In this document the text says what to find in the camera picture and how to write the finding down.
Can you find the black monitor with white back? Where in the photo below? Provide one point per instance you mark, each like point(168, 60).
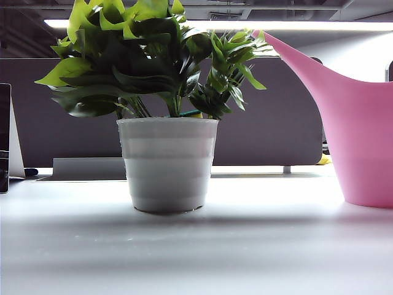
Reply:
point(3, 123)

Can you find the green artificial leafy plant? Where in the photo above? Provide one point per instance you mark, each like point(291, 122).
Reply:
point(138, 77)

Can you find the metal divider foot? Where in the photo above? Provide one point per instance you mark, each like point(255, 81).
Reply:
point(287, 169)

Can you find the wide grey desk divider panel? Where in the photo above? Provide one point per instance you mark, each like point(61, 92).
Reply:
point(276, 129)

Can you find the small blue object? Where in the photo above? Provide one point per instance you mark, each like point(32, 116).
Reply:
point(31, 172)

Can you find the pink plastic watering can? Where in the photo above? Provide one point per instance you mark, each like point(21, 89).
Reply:
point(362, 129)

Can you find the green and yellow object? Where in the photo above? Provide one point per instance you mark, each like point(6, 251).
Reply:
point(192, 114)

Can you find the white ribbed plastic pot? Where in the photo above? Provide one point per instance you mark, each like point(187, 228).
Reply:
point(169, 166)

